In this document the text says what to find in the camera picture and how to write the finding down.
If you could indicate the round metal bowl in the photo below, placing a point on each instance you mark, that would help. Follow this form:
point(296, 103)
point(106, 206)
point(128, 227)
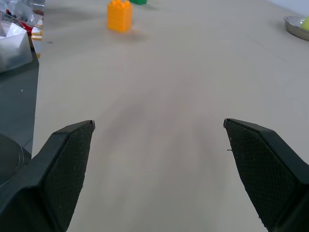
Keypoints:
point(295, 27)

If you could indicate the white plastic storage box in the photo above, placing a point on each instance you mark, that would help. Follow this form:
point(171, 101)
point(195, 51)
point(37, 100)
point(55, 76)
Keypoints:
point(12, 48)

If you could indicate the yellow-green ball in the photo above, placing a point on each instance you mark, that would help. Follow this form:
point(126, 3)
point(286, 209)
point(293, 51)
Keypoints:
point(305, 23)

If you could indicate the green toy brick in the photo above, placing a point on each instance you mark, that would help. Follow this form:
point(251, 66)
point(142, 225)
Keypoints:
point(138, 1)

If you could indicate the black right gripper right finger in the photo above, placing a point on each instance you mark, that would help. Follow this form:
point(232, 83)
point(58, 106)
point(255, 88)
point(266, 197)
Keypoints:
point(268, 169)

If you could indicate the clear plastic bag clutter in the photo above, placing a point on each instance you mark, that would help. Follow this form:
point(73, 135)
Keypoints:
point(19, 10)

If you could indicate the small yellow-capped bottle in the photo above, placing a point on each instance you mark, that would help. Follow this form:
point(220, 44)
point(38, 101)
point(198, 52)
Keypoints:
point(37, 30)

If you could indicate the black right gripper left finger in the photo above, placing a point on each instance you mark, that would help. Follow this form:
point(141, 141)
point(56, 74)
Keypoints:
point(46, 183)

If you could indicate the yellow toy brick block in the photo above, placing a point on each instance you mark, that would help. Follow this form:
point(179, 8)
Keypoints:
point(119, 15)

